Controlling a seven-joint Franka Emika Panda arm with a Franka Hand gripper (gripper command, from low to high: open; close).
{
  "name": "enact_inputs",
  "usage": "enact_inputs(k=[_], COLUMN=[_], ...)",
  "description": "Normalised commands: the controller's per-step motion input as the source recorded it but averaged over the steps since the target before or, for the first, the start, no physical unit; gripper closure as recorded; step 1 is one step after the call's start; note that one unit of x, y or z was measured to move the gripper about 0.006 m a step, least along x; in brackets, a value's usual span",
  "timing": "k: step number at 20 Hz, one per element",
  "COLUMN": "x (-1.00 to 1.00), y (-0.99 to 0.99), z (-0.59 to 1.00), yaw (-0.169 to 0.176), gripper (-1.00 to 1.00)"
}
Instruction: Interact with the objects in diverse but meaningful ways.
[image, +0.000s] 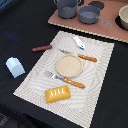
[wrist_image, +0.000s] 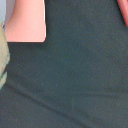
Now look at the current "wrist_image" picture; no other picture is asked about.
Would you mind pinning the pink wooden stove board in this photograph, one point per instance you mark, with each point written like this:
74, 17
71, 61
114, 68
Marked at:
27, 23

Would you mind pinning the beige woven placemat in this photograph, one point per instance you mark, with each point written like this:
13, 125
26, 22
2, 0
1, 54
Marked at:
4, 52

